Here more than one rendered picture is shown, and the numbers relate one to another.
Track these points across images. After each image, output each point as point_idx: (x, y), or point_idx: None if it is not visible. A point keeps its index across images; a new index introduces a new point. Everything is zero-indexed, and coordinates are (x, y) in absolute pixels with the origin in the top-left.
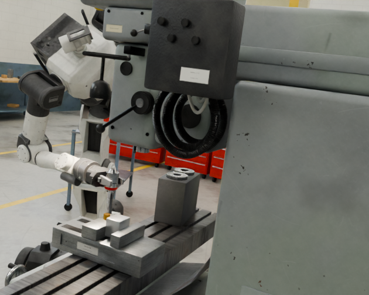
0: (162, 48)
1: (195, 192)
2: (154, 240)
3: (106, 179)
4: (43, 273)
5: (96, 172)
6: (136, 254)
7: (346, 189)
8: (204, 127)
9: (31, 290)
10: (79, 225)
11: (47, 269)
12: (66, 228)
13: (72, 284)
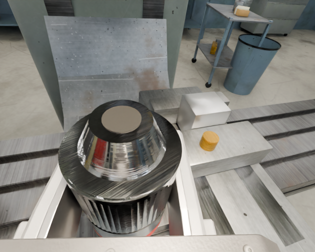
0: None
1: None
2: (147, 100)
3: (186, 155)
4: (302, 169)
5: (261, 243)
6: (200, 90)
7: None
8: None
9: (314, 145)
10: (247, 218)
11: (297, 175)
12: (288, 215)
13: (266, 133)
